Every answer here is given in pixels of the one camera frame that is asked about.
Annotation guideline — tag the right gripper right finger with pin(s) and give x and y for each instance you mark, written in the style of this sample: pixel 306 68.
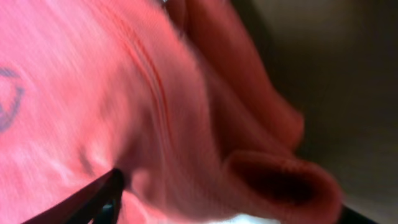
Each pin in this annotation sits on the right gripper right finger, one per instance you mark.
pixel 349 216

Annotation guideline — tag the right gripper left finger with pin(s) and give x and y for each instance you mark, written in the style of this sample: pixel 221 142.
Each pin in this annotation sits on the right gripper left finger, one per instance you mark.
pixel 97 203

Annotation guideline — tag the red soccer t-shirt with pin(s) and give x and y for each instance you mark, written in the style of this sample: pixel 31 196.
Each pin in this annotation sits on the red soccer t-shirt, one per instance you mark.
pixel 173 94

